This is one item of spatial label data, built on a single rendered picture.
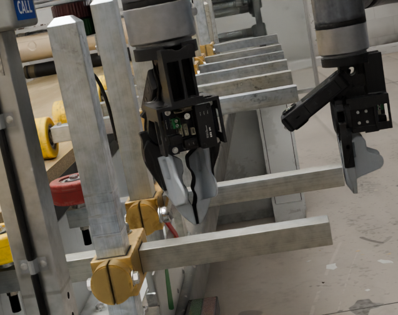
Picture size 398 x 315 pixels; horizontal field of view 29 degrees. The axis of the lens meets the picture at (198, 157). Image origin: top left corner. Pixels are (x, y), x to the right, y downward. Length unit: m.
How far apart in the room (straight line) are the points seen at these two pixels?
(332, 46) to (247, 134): 2.74
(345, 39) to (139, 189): 0.37
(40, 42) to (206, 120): 3.03
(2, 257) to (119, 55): 0.34
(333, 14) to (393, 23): 9.18
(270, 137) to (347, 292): 1.06
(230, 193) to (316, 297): 1.78
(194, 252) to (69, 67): 0.27
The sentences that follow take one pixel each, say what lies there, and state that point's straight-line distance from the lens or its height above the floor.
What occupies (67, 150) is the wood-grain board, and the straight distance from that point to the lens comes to 1.57.
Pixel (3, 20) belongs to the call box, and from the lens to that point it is 0.63.
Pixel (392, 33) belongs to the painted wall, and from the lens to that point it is 10.34.
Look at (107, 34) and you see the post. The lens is 1.15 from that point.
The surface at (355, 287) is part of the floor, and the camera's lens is 3.00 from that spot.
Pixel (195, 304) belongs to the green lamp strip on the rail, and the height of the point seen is 0.70.
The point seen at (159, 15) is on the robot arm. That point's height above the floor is 1.14.
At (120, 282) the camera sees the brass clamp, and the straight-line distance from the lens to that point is 0.93.
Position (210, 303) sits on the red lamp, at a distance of 1.19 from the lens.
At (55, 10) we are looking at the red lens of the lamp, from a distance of 1.16.
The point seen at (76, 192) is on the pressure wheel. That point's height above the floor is 0.89.
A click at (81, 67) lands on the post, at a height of 1.10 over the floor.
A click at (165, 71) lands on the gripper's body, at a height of 1.08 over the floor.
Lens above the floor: 1.15
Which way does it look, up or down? 12 degrees down
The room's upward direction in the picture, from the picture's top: 10 degrees counter-clockwise
